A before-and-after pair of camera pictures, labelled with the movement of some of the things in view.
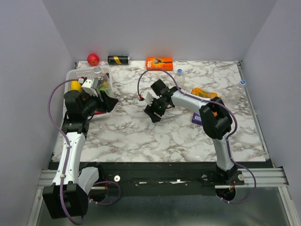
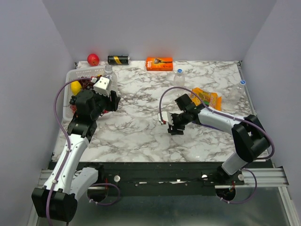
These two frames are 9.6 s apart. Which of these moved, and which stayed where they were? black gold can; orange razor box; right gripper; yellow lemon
Moved: right gripper
Stayed: yellow lemon; orange razor box; black gold can
